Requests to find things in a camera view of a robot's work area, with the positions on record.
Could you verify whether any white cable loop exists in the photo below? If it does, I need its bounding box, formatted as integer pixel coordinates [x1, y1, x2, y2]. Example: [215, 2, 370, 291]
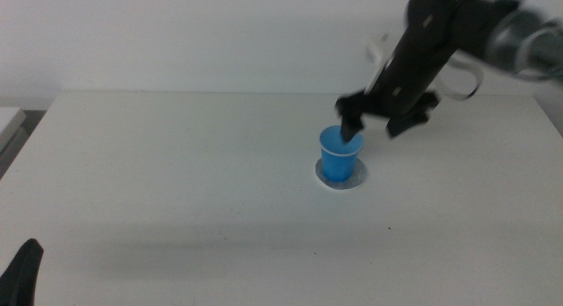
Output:
[435, 50, 485, 101]

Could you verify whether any blue plastic cup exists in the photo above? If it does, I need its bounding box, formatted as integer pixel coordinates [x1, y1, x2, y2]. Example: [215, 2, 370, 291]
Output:
[318, 124, 365, 183]

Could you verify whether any white cable strip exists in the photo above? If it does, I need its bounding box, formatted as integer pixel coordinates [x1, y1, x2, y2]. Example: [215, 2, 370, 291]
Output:
[365, 32, 394, 94]

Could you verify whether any round grey cup mat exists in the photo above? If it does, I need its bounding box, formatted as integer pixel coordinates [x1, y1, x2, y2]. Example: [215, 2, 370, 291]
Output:
[314, 157, 369, 191]

